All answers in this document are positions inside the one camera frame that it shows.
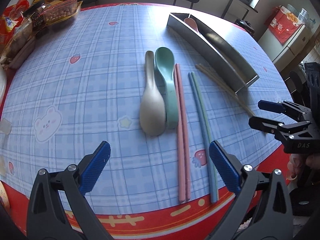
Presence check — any white plastic container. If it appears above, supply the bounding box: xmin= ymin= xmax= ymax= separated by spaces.
xmin=0 ymin=67 xmax=7 ymax=105

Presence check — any blue chopstick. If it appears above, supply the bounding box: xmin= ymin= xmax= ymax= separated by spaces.
xmin=188 ymin=72 xmax=218 ymax=204

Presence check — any red snack bag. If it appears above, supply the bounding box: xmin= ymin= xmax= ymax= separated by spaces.
xmin=0 ymin=0 xmax=29 ymax=52

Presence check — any packaged bread bag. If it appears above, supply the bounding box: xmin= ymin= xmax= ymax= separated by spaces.
xmin=1 ymin=17 xmax=35 ymax=69

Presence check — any metal utensil tray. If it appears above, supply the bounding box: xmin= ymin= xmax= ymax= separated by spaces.
xmin=167 ymin=13 xmax=259 ymax=93

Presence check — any beige spoon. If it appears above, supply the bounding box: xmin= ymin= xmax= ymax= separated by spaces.
xmin=139 ymin=50 xmax=166 ymax=136

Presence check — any red gift box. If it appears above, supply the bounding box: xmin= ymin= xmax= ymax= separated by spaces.
xmin=266 ymin=6 xmax=303 ymax=44

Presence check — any green chopstick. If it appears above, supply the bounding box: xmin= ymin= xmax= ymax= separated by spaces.
xmin=190 ymin=71 xmax=220 ymax=202

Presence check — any beige chopstick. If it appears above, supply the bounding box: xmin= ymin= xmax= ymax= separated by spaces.
xmin=195 ymin=63 xmax=256 ymax=118
xmin=198 ymin=63 xmax=253 ymax=116

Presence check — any blue plaid tablecloth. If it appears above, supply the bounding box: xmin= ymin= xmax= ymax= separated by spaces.
xmin=1 ymin=3 xmax=291 ymax=239

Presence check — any pink spoon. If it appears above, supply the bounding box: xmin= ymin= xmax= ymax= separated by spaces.
xmin=184 ymin=17 xmax=199 ymax=33

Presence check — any person's right hand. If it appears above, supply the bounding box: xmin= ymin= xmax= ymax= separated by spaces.
xmin=286 ymin=153 xmax=320 ymax=180

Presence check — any green spoon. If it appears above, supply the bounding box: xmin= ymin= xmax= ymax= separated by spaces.
xmin=155 ymin=47 xmax=179 ymax=129

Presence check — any pink chopstick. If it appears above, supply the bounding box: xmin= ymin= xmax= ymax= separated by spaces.
xmin=174 ymin=64 xmax=186 ymax=203
xmin=177 ymin=63 xmax=191 ymax=202

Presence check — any clear box of nuts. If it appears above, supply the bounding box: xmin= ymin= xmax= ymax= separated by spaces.
xmin=41 ymin=0 xmax=82 ymax=25

